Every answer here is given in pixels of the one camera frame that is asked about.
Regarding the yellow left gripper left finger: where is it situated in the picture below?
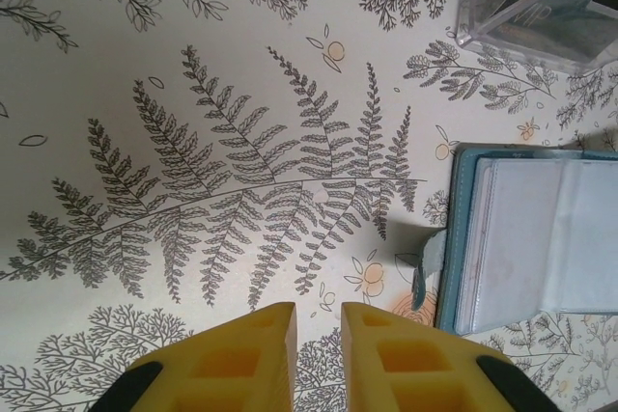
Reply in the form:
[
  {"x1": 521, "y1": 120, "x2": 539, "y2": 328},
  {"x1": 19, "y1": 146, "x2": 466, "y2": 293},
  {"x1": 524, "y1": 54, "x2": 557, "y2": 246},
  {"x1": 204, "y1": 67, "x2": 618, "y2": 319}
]
[{"x1": 96, "y1": 301, "x2": 298, "y2": 412}]

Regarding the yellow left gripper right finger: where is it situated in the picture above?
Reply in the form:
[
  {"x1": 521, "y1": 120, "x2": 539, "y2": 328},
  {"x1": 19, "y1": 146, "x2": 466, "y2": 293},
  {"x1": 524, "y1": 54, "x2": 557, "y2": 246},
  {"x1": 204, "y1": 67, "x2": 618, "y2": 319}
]
[{"x1": 340, "y1": 301, "x2": 564, "y2": 412}]

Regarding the teal leather card holder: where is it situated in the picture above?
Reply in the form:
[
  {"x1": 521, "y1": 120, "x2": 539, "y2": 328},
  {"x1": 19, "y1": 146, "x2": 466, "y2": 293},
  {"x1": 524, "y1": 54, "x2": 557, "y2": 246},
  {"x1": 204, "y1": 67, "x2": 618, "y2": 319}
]
[{"x1": 409, "y1": 141, "x2": 618, "y2": 337}]

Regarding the dark green VIP card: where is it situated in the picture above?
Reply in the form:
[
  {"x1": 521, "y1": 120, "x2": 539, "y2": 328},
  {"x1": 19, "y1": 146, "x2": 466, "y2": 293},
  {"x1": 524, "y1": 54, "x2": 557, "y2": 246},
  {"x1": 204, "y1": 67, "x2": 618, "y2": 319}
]
[{"x1": 487, "y1": 0, "x2": 618, "y2": 54}]

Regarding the floral patterned table cover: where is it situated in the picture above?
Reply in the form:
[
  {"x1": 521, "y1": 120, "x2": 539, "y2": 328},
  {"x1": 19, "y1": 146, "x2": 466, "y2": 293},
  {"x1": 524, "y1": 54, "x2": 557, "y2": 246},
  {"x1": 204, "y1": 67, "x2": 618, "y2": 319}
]
[{"x1": 0, "y1": 0, "x2": 618, "y2": 412}]

